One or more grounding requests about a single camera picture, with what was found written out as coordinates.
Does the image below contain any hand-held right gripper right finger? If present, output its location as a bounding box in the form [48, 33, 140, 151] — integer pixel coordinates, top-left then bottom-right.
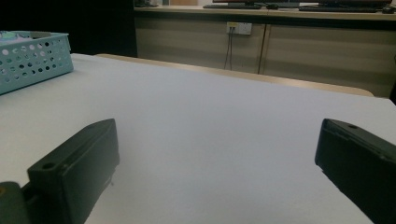
[314, 118, 396, 224]

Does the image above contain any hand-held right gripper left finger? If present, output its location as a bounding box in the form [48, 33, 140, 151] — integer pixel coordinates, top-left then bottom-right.
[27, 118, 120, 224]

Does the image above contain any light blue perforated plastic basket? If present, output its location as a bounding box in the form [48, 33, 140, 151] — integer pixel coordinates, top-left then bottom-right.
[0, 30, 75, 96]

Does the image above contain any white table cover sheet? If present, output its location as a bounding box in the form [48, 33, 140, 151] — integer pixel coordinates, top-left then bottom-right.
[0, 53, 396, 224]

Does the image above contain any long beige desk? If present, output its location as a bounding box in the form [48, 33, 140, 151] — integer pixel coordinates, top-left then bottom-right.
[134, 5, 396, 98]

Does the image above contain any black computer keyboard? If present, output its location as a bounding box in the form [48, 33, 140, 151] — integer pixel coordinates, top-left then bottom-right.
[298, 6, 378, 14]
[203, 3, 262, 10]

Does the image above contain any dark power cable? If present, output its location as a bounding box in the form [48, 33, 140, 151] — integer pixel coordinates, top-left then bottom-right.
[229, 27, 234, 71]
[223, 27, 232, 71]

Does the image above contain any white wall power socket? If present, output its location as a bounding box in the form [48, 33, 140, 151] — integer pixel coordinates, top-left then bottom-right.
[226, 21, 253, 36]

